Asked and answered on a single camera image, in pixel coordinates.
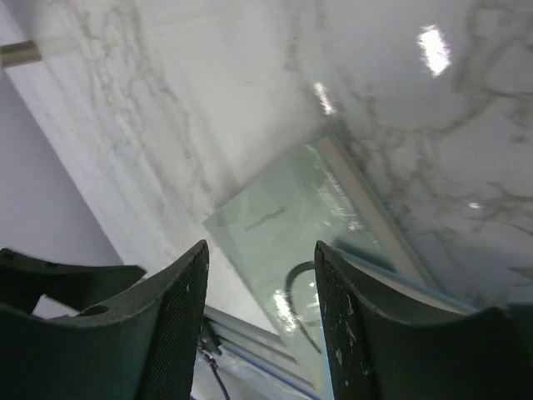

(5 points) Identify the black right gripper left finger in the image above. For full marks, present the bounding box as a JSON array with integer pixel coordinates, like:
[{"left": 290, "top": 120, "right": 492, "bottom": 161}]
[{"left": 1, "top": 241, "right": 209, "bottom": 399}]

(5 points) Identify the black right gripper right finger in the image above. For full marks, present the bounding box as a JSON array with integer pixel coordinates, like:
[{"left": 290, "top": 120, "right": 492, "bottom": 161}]
[{"left": 315, "top": 242, "right": 532, "bottom": 399}]

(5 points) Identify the pale green thin book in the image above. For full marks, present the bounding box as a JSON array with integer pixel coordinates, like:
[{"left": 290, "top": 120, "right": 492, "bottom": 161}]
[{"left": 204, "top": 135, "right": 434, "bottom": 390}]

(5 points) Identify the white two-tier wooden shelf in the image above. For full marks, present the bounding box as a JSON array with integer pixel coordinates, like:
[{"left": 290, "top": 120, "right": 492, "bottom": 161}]
[{"left": 1, "top": 36, "right": 77, "bottom": 69}]

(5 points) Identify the aluminium mounting rail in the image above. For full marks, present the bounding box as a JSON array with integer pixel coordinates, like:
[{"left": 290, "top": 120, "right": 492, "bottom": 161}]
[{"left": 200, "top": 306, "right": 321, "bottom": 399}]

